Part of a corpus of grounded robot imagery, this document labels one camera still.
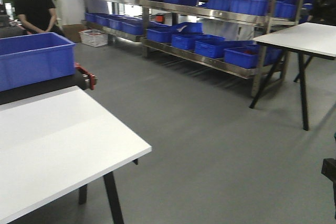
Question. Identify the steel shelving rack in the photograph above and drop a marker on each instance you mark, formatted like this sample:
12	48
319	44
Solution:
266	22

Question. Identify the brown cardboard box on floor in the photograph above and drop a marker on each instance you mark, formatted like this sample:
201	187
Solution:
72	32

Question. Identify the large blue plastic bin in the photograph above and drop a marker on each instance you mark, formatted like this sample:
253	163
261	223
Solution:
35	58

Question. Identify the person in black t-shirt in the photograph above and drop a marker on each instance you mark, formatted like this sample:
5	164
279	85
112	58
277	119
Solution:
37	16

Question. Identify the person in dark jacket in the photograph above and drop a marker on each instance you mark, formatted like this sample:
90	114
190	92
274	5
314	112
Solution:
322	12

